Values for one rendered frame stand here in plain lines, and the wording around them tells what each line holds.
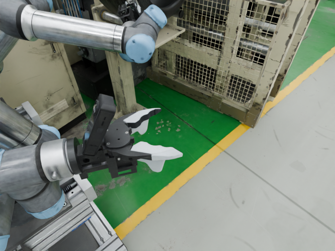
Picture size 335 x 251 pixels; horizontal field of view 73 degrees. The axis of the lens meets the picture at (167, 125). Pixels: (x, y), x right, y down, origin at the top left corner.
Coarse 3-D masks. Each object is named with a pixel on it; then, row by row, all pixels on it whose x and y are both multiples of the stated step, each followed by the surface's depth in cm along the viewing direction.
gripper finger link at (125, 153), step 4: (116, 148) 41; (120, 148) 41; (124, 148) 41; (128, 148) 41; (112, 152) 40; (116, 152) 40; (120, 152) 40; (124, 152) 40; (128, 152) 40; (132, 152) 40; (136, 152) 40; (140, 152) 40; (120, 156) 40; (124, 156) 40; (128, 156) 39; (132, 156) 39; (136, 156) 39; (140, 156) 39; (144, 156) 39; (148, 156) 39; (128, 160) 40; (132, 160) 40
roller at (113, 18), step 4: (104, 12) 126; (108, 12) 125; (104, 16) 126; (108, 16) 124; (112, 16) 123; (116, 16) 122; (108, 20) 127; (112, 20) 124; (116, 20) 122; (120, 20) 120; (120, 24) 122
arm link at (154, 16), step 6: (150, 6) 69; (156, 6) 71; (144, 12) 70; (150, 12) 68; (156, 12) 68; (162, 12) 72; (138, 18) 72; (144, 18) 68; (150, 18) 69; (156, 18) 68; (162, 18) 70; (156, 24) 69; (162, 24) 70; (156, 30) 68
